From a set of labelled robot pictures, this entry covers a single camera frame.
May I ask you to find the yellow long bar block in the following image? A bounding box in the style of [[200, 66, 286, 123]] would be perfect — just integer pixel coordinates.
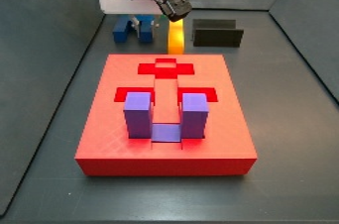
[[167, 20, 184, 55]]

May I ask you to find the blue U-shaped block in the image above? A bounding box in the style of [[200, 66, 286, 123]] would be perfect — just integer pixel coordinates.
[[112, 15, 154, 43]]

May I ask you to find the red slotted base block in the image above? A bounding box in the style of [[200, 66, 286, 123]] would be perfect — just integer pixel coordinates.
[[76, 55, 256, 176]]

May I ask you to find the purple U-shaped block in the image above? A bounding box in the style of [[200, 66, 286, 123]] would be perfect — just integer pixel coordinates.
[[123, 92, 210, 143]]

